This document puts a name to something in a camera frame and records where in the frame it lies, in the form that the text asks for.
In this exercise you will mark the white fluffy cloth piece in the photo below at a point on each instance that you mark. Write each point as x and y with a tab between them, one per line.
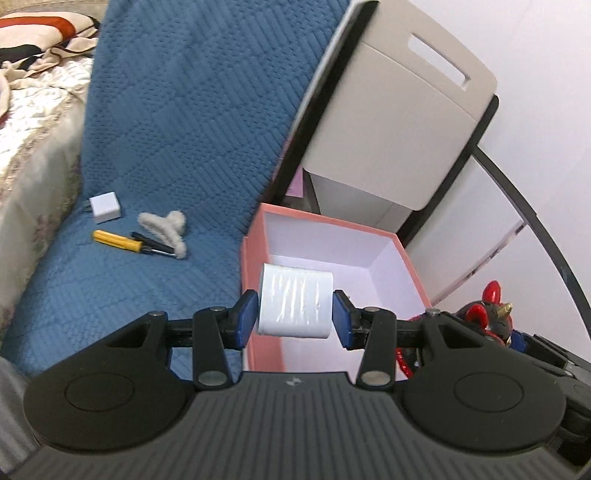
161	224

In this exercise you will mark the white cabinet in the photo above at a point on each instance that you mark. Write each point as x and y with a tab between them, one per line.
466	221

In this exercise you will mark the patterned cream blanket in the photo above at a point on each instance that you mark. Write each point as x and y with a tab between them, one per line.
41	37

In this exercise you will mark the pink cardboard box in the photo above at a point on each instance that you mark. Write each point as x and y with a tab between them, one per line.
258	258

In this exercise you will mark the red black toy figure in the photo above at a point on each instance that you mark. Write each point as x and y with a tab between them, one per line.
491	318

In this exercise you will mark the white charger plug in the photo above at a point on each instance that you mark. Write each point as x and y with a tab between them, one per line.
106	208

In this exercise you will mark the white tape roll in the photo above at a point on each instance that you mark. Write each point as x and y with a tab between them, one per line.
295	300

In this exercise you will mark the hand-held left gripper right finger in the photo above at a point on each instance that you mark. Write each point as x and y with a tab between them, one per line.
342	319

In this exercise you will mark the black curved frame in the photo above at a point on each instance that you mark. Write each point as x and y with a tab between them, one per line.
540	230

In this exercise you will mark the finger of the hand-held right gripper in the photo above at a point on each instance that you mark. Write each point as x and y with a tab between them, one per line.
519	340

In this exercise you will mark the pink paper package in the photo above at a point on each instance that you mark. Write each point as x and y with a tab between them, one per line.
295	184

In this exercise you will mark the beige floral bedspread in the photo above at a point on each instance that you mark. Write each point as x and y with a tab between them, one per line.
37	152

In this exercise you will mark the blue quilted sofa cover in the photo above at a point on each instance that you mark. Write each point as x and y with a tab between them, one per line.
184	115

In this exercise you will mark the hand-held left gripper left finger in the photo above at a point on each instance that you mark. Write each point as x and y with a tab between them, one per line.
247	319

